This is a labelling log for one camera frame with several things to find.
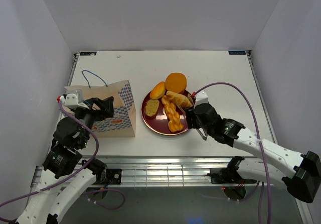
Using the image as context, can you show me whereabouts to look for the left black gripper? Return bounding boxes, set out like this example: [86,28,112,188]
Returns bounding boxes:
[73,95,114,147]

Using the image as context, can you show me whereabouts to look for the metal serving tongs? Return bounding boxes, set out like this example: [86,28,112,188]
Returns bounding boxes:
[179,93,208,140]

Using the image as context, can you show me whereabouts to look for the orange twisted bread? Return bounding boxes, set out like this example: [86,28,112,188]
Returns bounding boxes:
[161,95,184,133]

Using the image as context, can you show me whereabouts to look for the tan croissant bread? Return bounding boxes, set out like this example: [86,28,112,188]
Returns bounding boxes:
[166,90,193,108]

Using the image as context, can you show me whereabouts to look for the paper bag with blue checks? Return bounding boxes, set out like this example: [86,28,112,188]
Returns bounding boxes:
[65,70,136,138]

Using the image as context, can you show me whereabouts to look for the orange round bun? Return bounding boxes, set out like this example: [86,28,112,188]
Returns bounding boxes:
[149,81,166,99]
[165,72,187,93]

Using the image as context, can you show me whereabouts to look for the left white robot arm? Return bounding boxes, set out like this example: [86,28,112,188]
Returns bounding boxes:
[11,93,114,223]

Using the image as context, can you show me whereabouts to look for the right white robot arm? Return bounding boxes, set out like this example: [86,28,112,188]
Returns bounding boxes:
[184,103,320,203]

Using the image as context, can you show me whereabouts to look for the green speckled bread slice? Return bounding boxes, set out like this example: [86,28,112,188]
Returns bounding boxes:
[144,99,159,118]

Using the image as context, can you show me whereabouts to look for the dark red round plate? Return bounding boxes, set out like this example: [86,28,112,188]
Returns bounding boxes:
[141,92,189,136]

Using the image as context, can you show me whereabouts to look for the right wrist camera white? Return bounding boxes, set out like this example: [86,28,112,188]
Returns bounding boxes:
[192,91,209,107]

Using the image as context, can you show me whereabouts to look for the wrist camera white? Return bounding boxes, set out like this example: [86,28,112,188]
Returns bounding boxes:
[57,89,87,109]
[192,91,209,107]

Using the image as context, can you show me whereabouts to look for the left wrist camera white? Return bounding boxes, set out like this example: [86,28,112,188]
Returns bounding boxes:
[57,89,87,109]

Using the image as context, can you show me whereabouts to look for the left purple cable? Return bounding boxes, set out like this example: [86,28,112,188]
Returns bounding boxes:
[0,102,126,221]

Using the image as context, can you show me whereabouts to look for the purple cable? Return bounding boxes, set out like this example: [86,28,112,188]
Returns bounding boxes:
[194,82,273,224]
[0,102,126,221]

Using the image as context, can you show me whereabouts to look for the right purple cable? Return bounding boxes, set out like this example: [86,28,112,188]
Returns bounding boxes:
[194,82,273,224]

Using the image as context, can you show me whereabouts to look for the aluminium frame rail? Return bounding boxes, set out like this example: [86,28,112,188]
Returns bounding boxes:
[31,156,301,188]

